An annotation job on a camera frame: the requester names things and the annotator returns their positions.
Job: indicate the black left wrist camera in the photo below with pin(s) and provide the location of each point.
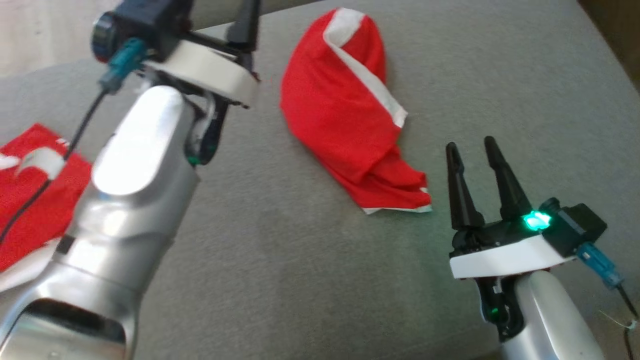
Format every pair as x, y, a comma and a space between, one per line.
145, 20

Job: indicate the grey fabric sofa ottoman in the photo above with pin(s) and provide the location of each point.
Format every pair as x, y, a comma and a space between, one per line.
300, 275

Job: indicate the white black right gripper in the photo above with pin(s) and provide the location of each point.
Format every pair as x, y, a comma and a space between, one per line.
505, 257

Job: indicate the red shorts with white trim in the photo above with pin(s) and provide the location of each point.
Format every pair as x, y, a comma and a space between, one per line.
340, 115

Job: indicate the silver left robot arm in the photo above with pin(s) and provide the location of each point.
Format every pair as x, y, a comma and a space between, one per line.
135, 200

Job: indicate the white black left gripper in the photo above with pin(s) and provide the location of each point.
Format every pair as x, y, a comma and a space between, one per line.
210, 75

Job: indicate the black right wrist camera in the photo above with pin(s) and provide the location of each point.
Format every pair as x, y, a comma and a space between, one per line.
575, 227

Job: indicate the red white basketball jersey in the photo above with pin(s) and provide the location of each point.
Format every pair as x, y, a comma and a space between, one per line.
30, 210

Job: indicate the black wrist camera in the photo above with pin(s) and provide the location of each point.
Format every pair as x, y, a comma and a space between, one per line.
575, 227
145, 20

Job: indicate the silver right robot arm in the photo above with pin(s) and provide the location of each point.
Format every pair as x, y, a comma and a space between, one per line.
550, 320

